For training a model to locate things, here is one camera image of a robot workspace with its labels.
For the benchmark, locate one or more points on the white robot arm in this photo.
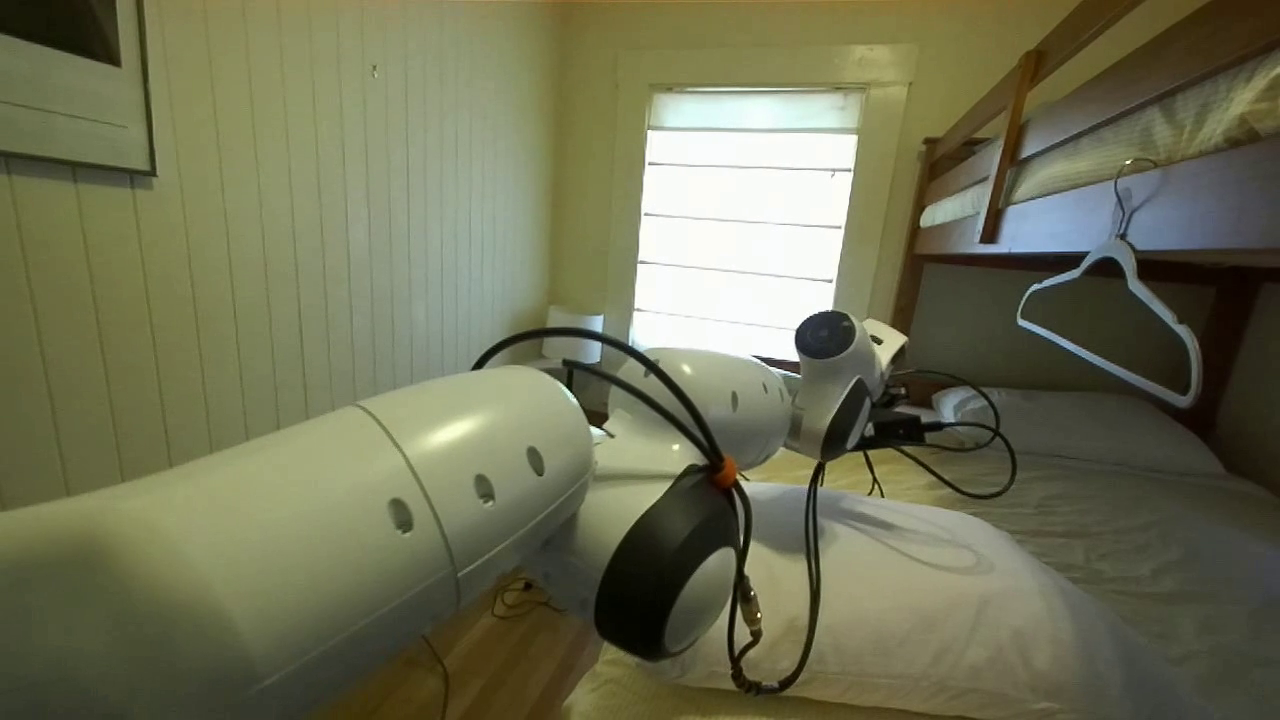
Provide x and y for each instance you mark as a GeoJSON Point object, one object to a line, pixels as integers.
{"type": "Point", "coordinates": [255, 582]}

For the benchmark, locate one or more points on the white table lamp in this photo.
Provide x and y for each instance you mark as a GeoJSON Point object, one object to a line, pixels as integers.
{"type": "Point", "coordinates": [574, 347]}

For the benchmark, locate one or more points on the wooden bunk bed frame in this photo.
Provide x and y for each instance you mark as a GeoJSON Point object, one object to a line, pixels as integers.
{"type": "Point", "coordinates": [1201, 221]}

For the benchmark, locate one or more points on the white back pillow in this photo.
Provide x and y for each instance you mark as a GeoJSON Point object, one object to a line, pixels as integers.
{"type": "Point", "coordinates": [1087, 426]}

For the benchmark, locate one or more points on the large white front pillow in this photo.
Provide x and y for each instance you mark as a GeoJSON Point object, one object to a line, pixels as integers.
{"type": "Point", "coordinates": [1004, 637]}

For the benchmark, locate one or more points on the white plastic clothes hanger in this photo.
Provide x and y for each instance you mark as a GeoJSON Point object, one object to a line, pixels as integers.
{"type": "Point", "coordinates": [1109, 317]}

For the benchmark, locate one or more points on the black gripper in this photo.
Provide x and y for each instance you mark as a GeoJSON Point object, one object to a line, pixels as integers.
{"type": "Point", "coordinates": [893, 429]}

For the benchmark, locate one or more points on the grey bed sheet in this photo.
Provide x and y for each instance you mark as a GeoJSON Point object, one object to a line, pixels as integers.
{"type": "Point", "coordinates": [1188, 562]}

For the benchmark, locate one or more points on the white window blind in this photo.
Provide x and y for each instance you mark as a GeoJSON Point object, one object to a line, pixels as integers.
{"type": "Point", "coordinates": [742, 215]}

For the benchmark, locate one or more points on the framed wall picture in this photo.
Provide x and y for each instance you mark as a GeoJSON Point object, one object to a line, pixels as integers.
{"type": "Point", "coordinates": [73, 80]}

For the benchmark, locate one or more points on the upper bunk mattress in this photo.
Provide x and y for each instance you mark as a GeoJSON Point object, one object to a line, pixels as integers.
{"type": "Point", "coordinates": [1225, 109]}

